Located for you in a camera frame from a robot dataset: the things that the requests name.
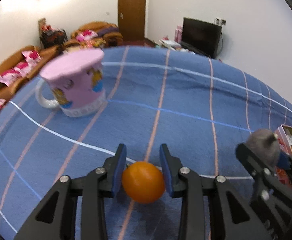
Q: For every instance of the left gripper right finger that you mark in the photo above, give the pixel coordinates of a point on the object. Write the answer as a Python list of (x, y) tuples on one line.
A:
[(230, 216)]

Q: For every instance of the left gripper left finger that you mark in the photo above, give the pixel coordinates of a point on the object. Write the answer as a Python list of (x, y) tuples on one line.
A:
[(55, 215)]

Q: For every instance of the purple passion fruit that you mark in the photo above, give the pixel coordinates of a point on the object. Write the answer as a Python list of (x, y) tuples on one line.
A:
[(264, 144)]

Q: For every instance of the small tangerine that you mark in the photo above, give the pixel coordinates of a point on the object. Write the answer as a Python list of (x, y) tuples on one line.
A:
[(143, 182)]

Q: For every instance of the pink tin box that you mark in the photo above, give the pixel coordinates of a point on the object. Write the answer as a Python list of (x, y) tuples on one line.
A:
[(284, 134)]

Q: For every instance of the blue checked tablecloth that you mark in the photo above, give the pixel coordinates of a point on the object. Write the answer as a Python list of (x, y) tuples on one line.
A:
[(201, 108)]

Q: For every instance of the black television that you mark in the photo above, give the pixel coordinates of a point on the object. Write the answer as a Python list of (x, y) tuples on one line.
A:
[(201, 37)]

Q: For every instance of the pink cartoon mug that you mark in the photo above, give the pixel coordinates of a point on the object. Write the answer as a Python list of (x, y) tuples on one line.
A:
[(73, 82)]

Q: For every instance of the white tv stand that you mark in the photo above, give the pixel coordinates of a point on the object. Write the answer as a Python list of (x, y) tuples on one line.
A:
[(172, 45)]

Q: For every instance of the orange leather sofa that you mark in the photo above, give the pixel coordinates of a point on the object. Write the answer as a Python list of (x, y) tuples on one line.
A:
[(22, 66)]

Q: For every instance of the dark shelf with items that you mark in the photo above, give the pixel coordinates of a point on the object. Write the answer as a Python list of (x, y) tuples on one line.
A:
[(50, 36)]

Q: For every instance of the orange leather armchair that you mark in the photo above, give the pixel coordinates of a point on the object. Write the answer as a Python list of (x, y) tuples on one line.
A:
[(95, 34)]

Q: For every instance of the brown wooden door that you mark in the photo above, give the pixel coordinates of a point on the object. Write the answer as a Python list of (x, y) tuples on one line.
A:
[(131, 19)]

